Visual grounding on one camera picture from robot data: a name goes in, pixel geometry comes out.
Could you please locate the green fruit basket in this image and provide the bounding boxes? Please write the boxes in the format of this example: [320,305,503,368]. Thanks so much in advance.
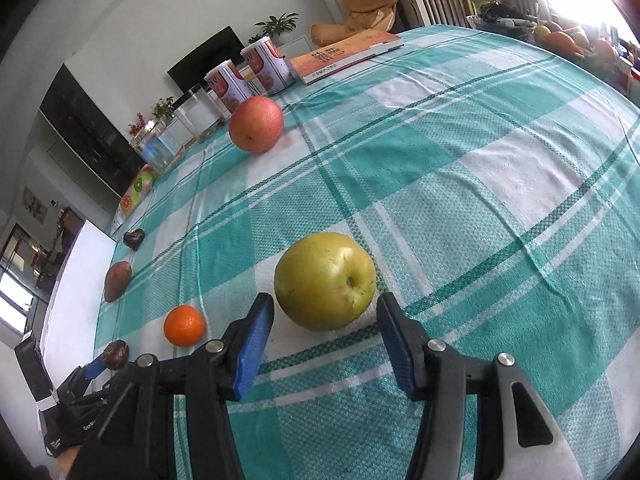
[532,20,632,78]

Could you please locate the orange lounge chair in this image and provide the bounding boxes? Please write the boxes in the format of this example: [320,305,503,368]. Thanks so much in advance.
[310,0,401,47]

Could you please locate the leafy green potted plant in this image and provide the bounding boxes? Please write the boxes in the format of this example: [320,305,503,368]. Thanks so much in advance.
[151,97,176,122]

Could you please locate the person's left hand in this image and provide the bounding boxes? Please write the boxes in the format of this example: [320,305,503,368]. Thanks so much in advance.
[55,445,83,480]

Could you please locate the reddish sweet potato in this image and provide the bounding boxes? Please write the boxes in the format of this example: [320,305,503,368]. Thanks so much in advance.
[103,261,134,304]

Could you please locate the fruit printed packet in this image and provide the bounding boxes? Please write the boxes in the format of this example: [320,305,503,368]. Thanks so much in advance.
[119,165,157,221]

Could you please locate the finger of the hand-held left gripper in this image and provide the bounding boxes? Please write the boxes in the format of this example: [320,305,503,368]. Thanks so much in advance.
[82,357,109,382]
[15,337,54,403]

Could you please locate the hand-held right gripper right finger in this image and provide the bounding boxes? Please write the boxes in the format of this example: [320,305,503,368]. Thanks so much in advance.
[376,291,591,480]

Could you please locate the yellow-green apple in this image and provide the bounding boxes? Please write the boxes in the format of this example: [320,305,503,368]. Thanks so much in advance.
[274,231,377,332]

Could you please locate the white canister with black lid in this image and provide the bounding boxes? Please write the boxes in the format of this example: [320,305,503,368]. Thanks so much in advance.
[172,85,224,142]

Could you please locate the orange book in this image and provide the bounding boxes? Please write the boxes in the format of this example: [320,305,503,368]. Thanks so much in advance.
[289,30,405,86]

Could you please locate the orange fruit in basket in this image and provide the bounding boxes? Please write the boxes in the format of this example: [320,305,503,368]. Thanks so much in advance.
[544,31,582,56]

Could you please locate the black glass cabinet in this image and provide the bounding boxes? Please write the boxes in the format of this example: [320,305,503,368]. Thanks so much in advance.
[39,64,146,199]

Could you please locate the white cardboard box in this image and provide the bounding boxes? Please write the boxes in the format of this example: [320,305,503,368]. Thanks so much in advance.
[42,219,117,377]

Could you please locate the dark wooden chair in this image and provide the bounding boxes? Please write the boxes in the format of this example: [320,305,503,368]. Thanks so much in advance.
[400,0,473,28]

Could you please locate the large orange grapefruit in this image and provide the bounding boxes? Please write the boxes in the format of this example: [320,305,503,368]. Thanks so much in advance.
[228,95,285,154]

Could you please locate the green plant in white pot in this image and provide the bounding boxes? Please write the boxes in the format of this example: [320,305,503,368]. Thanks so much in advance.
[254,12,300,46]

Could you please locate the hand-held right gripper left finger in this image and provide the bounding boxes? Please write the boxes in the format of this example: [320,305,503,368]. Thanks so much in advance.
[70,291,276,480]

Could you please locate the round orange in basket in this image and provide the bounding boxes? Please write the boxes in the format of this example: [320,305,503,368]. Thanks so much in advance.
[590,40,618,67]

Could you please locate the black bag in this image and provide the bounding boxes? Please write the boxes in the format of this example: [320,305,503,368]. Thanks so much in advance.
[472,1,531,28]

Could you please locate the clear glass jar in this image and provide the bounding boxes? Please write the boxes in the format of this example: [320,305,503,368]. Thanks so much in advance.
[131,122,176,175]

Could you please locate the small orange tangerine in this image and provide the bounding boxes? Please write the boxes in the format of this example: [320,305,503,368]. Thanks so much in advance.
[163,305,207,347]

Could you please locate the pink printed can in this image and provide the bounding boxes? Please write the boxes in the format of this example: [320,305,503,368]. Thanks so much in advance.
[204,60,251,113]
[240,36,293,96]

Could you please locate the black flat television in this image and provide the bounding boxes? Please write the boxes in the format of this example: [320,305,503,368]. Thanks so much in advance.
[166,25,246,95]

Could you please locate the small brown round fruit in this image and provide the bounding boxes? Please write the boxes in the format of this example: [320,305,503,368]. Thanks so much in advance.
[102,340,130,371]

